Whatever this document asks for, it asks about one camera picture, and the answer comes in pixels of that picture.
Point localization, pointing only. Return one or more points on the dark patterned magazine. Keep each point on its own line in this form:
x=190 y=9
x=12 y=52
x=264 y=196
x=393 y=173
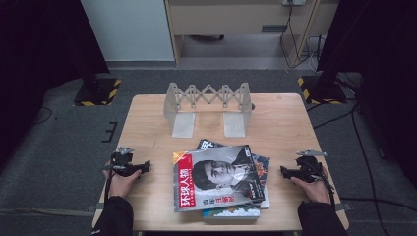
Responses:
x=262 y=167

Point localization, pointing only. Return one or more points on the light wooden desk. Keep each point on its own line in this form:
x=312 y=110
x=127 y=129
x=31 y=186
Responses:
x=223 y=18

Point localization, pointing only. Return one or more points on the person's right hand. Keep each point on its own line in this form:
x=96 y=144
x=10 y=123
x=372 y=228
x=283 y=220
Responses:
x=313 y=190

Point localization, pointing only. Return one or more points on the grey portrait magazine red label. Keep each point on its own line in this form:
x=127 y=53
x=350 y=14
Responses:
x=216 y=177

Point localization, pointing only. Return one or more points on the thick blue and white book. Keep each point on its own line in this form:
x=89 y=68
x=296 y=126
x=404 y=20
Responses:
x=229 y=213

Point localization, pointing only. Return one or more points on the person's left hand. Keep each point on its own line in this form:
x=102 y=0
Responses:
x=121 y=185

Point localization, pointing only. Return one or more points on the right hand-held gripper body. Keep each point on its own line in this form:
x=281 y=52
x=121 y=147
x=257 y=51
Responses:
x=308 y=167

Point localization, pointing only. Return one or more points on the grey tape piece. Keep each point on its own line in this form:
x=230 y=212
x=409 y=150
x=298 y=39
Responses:
x=344 y=206
x=96 y=207

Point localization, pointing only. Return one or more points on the white power strip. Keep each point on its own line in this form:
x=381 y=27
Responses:
x=294 y=2

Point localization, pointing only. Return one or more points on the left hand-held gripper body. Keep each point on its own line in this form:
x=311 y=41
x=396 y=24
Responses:
x=123 y=165

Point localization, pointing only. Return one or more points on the black curtain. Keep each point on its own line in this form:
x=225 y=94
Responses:
x=383 y=49
x=39 y=49

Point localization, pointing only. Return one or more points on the black stand with striped base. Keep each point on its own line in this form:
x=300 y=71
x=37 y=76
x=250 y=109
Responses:
x=323 y=91
x=98 y=93

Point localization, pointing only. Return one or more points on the dark object under desk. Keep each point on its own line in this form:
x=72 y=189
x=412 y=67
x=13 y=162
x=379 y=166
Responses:
x=206 y=38

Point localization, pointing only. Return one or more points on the grey metal expandable book rack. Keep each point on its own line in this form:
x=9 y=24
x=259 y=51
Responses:
x=183 y=126

